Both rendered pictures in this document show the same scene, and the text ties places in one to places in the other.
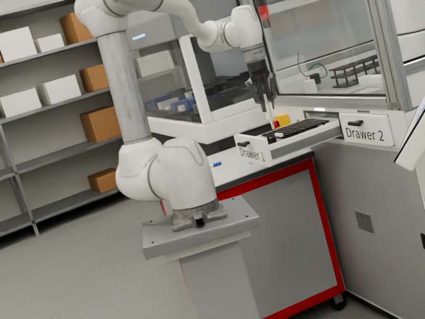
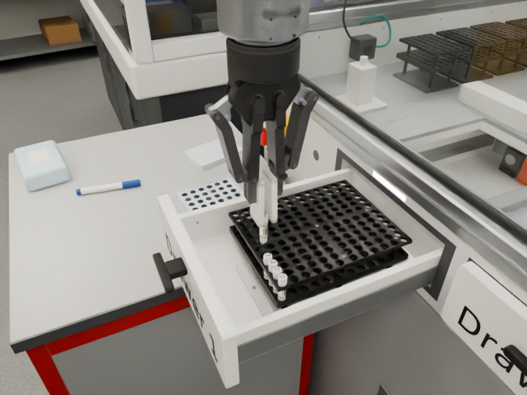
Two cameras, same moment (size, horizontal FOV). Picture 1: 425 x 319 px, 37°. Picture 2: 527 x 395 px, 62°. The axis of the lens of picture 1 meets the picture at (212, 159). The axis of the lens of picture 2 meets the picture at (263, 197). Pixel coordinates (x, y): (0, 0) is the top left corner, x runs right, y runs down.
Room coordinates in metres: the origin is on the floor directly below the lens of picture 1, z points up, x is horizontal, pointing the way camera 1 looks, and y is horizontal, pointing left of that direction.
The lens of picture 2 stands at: (2.03, -0.21, 1.34)
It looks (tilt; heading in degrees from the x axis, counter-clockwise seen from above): 37 degrees down; 353
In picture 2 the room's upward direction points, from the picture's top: straight up
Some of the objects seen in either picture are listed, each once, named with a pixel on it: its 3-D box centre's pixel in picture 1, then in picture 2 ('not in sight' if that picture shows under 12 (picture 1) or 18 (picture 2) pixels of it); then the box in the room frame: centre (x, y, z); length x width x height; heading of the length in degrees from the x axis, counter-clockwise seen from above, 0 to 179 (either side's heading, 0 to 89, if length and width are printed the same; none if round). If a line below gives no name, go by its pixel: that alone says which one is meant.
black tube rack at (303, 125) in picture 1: (296, 135); (315, 240); (2.53, -0.35, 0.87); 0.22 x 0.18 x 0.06; 108
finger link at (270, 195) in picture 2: (271, 110); (270, 195); (2.48, -0.27, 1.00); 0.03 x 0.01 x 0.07; 17
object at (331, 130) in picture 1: (298, 135); (320, 241); (2.53, -0.36, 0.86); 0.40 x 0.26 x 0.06; 108
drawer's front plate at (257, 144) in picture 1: (252, 149); (193, 279); (2.46, -0.16, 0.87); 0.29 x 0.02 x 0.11; 18
